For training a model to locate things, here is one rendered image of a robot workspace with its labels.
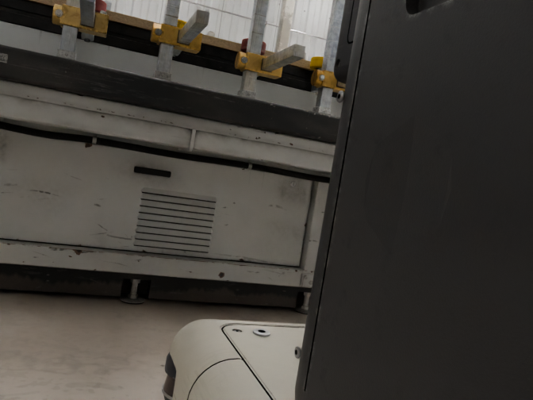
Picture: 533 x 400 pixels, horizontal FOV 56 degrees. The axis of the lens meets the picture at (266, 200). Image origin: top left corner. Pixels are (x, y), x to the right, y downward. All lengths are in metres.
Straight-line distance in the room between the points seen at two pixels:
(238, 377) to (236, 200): 1.25
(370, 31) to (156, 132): 1.13
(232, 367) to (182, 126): 0.99
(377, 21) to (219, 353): 0.40
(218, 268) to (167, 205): 0.28
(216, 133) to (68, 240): 0.59
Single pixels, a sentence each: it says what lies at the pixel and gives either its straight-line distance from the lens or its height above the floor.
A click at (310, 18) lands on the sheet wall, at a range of 9.69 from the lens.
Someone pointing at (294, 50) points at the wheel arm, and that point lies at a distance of 1.30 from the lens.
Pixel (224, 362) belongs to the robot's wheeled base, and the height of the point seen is 0.28.
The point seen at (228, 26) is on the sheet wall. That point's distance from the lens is 9.12.
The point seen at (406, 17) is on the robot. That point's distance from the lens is 0.35.
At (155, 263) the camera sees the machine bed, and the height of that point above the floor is 0.14.
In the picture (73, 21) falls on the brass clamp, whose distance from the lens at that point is 1.46.
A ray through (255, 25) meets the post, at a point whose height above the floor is 0.91.
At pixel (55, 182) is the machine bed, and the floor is 0.36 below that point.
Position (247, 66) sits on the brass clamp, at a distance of 1.51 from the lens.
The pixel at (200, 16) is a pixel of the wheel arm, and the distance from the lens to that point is 1.24.
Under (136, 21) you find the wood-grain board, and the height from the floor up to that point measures 0.89.
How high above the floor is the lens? 0.49
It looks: 3 degrees down
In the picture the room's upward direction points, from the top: 9 degrees clockwise
